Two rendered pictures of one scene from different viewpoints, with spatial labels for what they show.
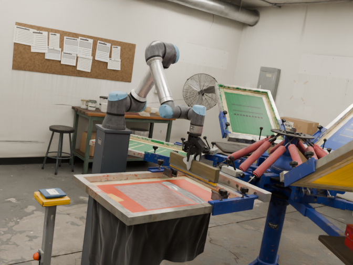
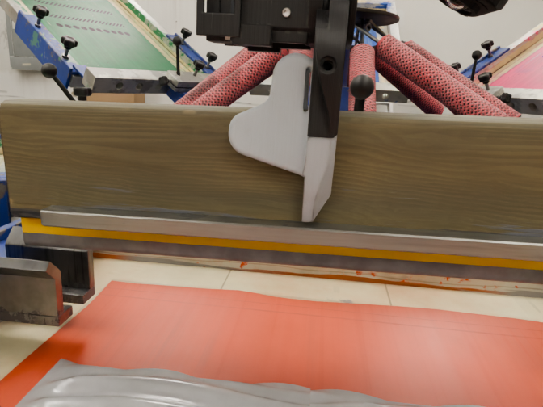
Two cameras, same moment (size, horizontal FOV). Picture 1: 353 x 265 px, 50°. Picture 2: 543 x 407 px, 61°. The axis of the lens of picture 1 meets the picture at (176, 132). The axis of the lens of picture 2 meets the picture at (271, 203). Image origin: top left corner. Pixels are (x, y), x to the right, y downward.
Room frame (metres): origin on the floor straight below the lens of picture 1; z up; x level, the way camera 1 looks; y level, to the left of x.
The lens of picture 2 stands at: (1.92, 0.10, 1.16)
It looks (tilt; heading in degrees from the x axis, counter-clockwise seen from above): 15 degrees down; 315
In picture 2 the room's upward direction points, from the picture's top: 3 degrees clockwise
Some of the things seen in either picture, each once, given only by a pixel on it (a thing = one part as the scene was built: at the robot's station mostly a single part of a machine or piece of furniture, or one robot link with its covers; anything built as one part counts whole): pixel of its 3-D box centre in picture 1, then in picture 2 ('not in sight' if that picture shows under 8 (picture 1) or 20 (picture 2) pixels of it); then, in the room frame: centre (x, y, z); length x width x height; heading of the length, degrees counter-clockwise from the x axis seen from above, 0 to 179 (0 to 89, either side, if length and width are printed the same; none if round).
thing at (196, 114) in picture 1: (197, 115); not in sight; (2.11, -0.10, 1.39); 0.09 x 0.08 x 0.11; 47
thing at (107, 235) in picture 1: (110, 240); not in sight; (1.79, 0.25, 0.74); 0.45 x 0.03 x 0.43; 39
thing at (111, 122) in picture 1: (114, 120); not in sight; (2.40, 0.40, 1.25); 0.15 x 0.15 x 0.10
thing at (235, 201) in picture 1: (231, 204); not in sight; (1.91, -0.34, 0.98); 0.30 x 0.05 x 0.07; 129
